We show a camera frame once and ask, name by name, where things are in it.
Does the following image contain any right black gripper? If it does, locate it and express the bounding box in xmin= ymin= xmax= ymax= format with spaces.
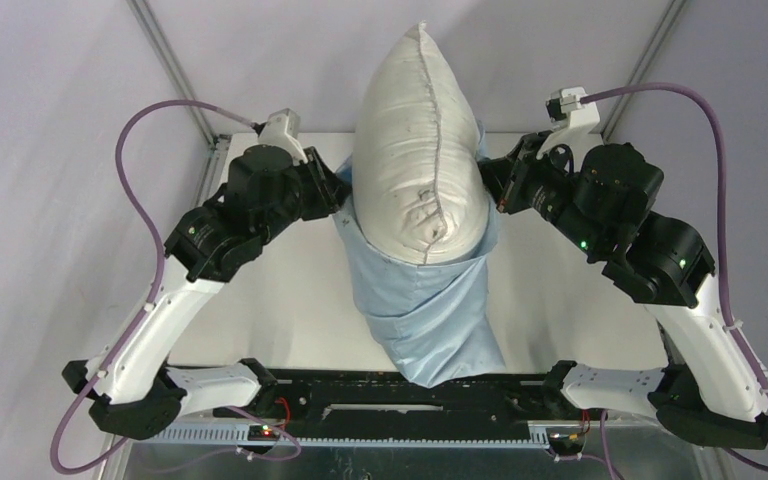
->
xmin=472 ymin=130 xmax=607 ymax=258

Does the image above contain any aluminium frame post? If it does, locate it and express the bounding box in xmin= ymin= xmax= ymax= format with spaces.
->
xmin=601 ymin=0 xmax=689 ymax=140
xmin=126 ymin=0 xmax=218 ymax=146

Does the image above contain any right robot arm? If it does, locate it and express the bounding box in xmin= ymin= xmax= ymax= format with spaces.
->
xmin=479 ymin=132 xmax=768 ymax=450

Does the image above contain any light blue pillowcase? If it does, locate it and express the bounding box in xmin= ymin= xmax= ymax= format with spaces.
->
xmin=332 ymin=119 xmax=509 ymax=390

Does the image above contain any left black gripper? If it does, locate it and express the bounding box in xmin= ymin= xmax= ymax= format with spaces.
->
xmin=256 ymin=146 xmax=353 ymax=246

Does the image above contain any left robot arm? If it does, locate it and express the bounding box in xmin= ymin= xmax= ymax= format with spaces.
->
xmin=62 ymin=145 xmax=351 ymax=440

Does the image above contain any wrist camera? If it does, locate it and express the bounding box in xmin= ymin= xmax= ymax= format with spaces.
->
xmin=258 ymin=108 xmax=307 ymax=165
xmin=537 ymin=86 xmax=603 ymax=163

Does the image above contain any left aluminium frame post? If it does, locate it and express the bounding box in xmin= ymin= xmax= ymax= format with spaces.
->
xmin=126 ymin=0 xmax=218 ymax=146

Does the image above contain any white pillow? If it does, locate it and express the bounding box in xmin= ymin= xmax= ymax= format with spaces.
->
xmin=351 ymin=21 xmax=489 ymax=265

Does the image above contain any right aluminium frame post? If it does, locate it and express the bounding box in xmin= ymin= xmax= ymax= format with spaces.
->
xmin=601 ymin=0 xmax=689 ymax=140

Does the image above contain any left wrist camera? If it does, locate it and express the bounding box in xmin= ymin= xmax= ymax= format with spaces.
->
xmin=258 ymin=108 xmax=307 ymax=165

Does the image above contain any grey cable duct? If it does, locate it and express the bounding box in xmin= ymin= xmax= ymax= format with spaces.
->
xmin=142 ymin=422 xmax=549 ymax=450

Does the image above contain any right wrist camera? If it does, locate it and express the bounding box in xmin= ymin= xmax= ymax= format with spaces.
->
xmin=537 ymin=86 xmax=603 ymax=163

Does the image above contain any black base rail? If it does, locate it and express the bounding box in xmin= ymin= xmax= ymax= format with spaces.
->
xmin=224 ymin=369 xmax=624 ymax=445

